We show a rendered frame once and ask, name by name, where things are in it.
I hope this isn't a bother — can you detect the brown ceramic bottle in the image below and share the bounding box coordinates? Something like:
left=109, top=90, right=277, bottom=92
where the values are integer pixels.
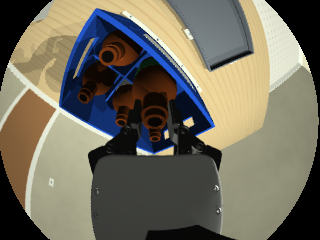
left=78, top=60, right=119, bottom=104
left=99, top=29, right=143, bottom=66

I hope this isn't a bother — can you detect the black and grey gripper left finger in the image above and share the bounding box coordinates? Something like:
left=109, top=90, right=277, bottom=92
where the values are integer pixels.
left=88, top=99, right=142, bottom=174

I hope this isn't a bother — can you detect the blue bottle crate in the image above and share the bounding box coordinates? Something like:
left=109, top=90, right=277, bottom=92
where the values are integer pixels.
left=59, top=8, right=215, bottom=154

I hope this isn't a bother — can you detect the brown glass bottle with green label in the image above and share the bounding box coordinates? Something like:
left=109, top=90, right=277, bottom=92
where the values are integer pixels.
left=132, top=56, right=177, bottom=129

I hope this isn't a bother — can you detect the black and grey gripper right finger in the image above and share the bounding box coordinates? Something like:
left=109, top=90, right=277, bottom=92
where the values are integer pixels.
left=167, top=99, right=222, bottom=172

